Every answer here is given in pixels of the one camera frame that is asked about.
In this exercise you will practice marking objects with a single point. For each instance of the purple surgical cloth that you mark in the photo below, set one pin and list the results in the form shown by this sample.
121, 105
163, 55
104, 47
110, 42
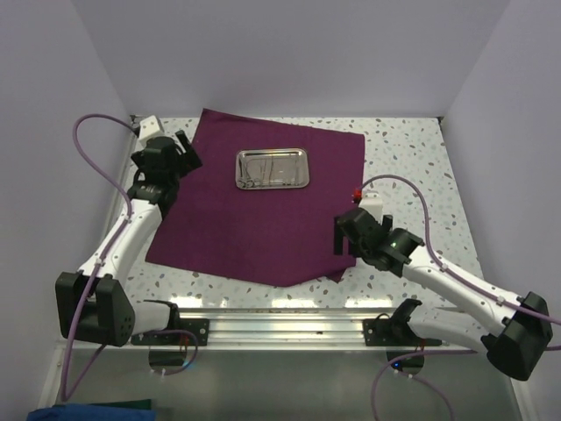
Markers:
277, 237

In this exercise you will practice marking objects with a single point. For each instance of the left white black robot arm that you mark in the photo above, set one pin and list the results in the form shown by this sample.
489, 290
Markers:
91, 302

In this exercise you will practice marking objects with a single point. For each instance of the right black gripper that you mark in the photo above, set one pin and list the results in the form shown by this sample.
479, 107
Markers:
338, 241

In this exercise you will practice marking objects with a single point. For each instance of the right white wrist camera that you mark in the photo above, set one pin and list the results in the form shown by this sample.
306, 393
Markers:
369, 200

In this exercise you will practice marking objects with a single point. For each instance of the aluminium left side rail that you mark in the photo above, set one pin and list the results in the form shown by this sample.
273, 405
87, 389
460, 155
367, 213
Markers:
118, 167

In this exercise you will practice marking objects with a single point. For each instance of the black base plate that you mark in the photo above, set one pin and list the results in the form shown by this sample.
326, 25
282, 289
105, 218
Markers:
187, 332
393, 331

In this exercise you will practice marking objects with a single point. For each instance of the aluminium front rail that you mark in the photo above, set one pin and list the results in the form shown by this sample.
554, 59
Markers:
284, 328

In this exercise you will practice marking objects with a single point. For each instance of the steel instrument tray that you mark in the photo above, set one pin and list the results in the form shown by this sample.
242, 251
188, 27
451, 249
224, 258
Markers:
283, 168

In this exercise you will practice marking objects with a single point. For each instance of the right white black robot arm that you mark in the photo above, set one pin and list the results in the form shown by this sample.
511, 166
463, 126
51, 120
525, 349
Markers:
512, 331

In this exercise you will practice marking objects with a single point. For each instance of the blue cloth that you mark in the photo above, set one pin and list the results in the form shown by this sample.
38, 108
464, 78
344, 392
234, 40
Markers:
78, 412

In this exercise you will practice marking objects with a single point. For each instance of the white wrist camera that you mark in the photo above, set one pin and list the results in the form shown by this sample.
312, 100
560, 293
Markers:
149, 128
369, 200

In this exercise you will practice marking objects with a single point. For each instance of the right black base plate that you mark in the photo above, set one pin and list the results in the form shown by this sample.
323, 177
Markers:
393, 331

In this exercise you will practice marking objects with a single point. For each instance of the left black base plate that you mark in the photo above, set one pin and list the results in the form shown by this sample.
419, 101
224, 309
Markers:
187, 332

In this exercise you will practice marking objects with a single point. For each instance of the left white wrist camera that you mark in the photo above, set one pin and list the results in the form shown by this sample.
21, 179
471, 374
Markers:
149, 128

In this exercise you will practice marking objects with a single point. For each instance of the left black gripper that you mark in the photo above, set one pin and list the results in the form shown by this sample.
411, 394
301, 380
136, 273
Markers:
188, 160

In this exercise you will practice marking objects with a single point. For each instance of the aluminium rail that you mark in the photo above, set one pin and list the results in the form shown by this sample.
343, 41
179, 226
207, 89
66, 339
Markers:
118, 167
284, 328

